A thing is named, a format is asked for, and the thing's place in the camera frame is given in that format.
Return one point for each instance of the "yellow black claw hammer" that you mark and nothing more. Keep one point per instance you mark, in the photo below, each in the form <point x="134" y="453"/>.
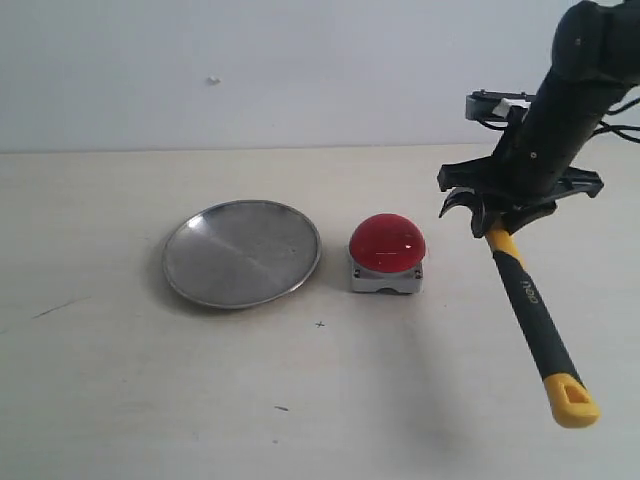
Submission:
<point x="571" y="404"/>

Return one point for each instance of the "red dome push button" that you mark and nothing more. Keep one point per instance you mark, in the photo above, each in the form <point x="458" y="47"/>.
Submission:
<point x="386" y="253"/>

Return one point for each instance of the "round steel plate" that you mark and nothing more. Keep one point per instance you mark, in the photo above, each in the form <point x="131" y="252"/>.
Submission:
<point x="241" y="254"/>

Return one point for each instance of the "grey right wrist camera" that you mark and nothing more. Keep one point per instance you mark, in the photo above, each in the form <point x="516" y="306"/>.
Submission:
<point x="490" y="106"/>

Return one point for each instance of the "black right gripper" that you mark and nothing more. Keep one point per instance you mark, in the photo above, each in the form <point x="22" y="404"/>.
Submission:
<point x="531" y="164"/>

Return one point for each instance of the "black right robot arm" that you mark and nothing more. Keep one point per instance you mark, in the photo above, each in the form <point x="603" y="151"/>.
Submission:
<point x="594" y="64"/>

